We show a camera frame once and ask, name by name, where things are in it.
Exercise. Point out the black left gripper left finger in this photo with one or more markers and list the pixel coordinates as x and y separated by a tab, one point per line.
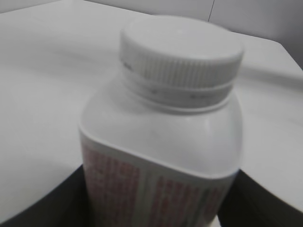
65	206

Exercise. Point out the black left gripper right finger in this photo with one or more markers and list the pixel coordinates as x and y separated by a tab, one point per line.
248	204

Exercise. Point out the white yogurt bottle red label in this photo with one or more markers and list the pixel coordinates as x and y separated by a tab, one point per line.
148	165

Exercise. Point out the white ribbed bottle cap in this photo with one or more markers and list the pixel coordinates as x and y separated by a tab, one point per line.
180	61

